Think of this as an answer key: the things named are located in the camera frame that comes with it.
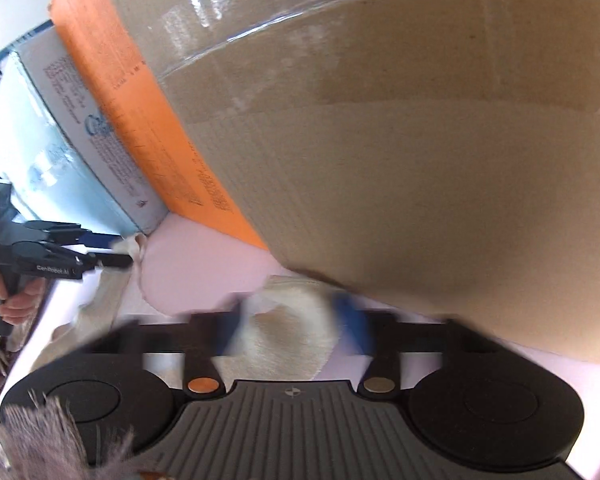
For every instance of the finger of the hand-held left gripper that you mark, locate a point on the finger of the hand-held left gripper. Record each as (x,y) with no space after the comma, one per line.
(110,260)
(75,235)

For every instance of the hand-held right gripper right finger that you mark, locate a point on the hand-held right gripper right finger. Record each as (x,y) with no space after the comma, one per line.
(350,325)

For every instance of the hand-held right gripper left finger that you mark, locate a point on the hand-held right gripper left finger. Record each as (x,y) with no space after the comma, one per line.
(230,330)

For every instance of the beige cloth garment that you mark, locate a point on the beige cloth garment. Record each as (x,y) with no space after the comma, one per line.
(285,330)

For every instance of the person's left hand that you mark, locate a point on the person's left hand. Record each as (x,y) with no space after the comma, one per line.
(15,302)

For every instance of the light blue cardboard box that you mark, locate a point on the light blue cardboard box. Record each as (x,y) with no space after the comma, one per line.
(55,160)

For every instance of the orange printed box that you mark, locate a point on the orange printed box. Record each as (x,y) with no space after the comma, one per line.
(105,85)

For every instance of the brown cardboard box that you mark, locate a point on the brown cardboard box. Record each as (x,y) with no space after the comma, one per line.
(380,160)

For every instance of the grey fuzzy sleeve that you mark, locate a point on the grey fuzzy sleeve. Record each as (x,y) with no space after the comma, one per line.
(40,440)

